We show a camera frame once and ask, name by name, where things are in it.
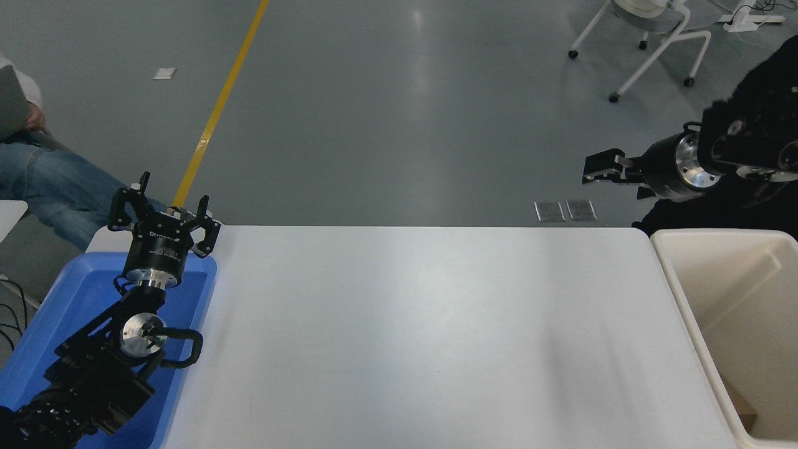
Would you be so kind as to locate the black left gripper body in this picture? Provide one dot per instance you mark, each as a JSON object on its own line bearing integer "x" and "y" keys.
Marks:
{"x": 159, "y": 249}

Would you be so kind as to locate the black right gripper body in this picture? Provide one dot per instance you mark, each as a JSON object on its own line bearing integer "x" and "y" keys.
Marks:
{"x": 661, "y": 171}

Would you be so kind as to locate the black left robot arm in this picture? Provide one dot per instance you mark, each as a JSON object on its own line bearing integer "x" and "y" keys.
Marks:
{"x": 93, "y": 374}

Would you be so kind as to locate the person's hand at laptop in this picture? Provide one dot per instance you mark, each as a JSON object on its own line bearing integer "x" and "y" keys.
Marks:
{"x": 37, "y": 118}

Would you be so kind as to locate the metal floor plate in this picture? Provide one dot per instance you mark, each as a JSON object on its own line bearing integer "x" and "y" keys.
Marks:
{"x": 581, "y": 210}
{"x": 549, "y": 211}

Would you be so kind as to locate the person with blue badge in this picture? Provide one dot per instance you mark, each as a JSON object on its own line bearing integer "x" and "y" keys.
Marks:
{"x": 717, "y": 215}

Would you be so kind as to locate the person with grey laptop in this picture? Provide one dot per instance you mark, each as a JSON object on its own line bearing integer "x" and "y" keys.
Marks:
{"x": 56, "y": 181}

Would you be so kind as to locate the blue plastic tray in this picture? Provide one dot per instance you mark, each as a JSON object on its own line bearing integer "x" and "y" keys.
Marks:
{"x": 75, "y": 299}

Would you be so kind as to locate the small white table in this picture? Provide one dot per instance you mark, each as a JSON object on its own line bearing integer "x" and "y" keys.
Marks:
{"x": 9, "y": 215}

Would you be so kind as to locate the large pale plastic bin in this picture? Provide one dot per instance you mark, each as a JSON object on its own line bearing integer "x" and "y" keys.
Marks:
{"x": 729, "y": 287}

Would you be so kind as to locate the white square floor marker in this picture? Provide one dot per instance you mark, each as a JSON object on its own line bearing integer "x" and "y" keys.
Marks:
{"x": 164, "y": 73}

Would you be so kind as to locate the white wheeled chair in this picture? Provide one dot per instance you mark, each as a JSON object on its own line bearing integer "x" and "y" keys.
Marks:
{"x": 661, "y": 19}

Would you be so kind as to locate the grey laptop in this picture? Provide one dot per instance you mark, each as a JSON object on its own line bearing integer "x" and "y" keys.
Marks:
{"x": 11, "y": 103}

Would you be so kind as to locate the white power strip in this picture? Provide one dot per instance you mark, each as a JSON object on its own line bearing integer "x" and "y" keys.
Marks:
{"x": 748, "y": 20}

